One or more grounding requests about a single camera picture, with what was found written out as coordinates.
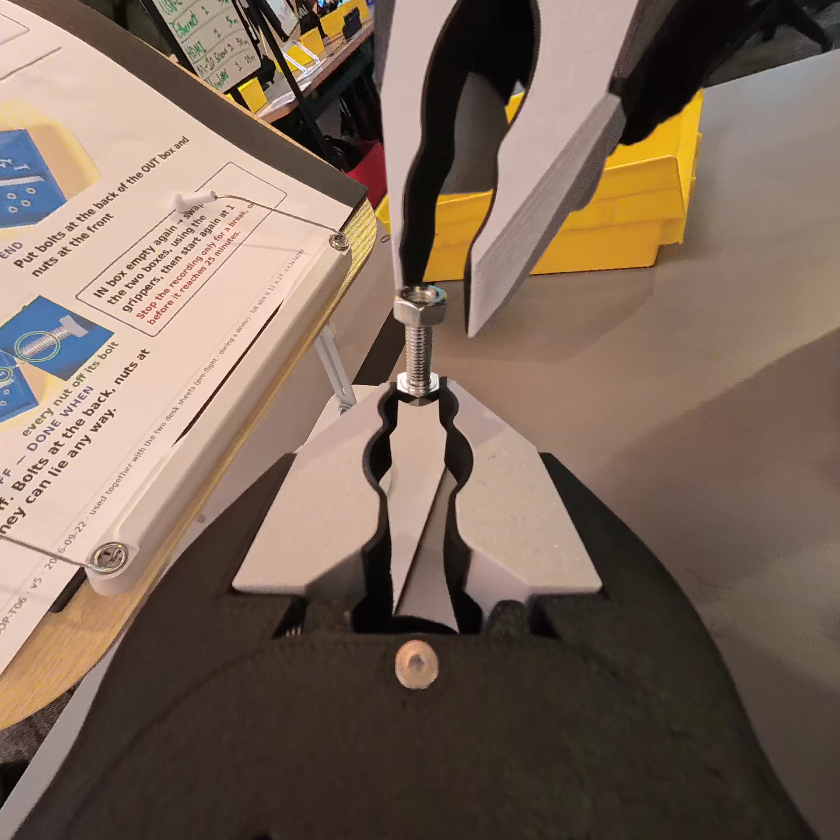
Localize yellow plastic bin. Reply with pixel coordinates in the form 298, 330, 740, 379
375, 88, 704, 278

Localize white stand strut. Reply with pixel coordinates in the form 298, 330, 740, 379
315, 322, 358, 417

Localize person's right hand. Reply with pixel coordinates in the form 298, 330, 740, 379
610, 0, 833, 147

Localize instruction sheet on stand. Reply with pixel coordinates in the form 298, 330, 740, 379
0, 0, 379, 729

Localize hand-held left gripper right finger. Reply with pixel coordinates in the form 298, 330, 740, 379
438, 379, 603, 611

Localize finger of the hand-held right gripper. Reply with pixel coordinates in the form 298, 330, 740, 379
379, 0, 473, 293
465, 0, 649, 339

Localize whiteboard with green writing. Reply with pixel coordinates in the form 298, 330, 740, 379
154, 0, 263, 89

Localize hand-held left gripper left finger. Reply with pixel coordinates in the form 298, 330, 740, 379
231, 382, 401, 608

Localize wire page holder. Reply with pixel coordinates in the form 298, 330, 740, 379
171, 189, 352, 252
0, 533, 129, 573

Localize steel hex bolt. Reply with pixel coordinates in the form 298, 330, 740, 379
394, 285, 449, 387

